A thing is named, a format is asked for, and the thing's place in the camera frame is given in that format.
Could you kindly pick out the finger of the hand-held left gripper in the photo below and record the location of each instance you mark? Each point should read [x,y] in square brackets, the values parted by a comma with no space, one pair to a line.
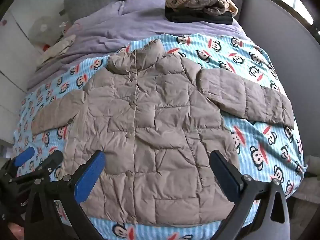
[25,155]
[51,161]

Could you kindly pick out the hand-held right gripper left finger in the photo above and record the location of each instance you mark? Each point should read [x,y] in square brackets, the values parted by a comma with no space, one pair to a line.
[89,177]

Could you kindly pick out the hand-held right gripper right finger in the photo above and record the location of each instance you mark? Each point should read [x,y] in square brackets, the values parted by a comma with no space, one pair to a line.
[225,177]

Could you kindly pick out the grey puffer jacket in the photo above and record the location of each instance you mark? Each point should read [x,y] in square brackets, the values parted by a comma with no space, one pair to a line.
[155,130]

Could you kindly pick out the blue monkey printed blanket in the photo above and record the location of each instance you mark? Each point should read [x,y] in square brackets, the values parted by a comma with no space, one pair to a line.
[265,135]

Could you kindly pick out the beige crumpled cloth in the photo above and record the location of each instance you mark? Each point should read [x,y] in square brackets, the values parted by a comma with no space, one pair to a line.
[57,47]

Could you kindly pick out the white electric fan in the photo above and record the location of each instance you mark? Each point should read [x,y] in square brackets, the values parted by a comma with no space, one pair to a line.
[43,30]

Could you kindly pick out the black folded garment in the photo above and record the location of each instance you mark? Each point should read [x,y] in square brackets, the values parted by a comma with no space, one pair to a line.
[197,17]

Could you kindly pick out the purple duvet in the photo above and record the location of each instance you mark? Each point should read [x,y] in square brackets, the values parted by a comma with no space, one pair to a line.
[140,22]

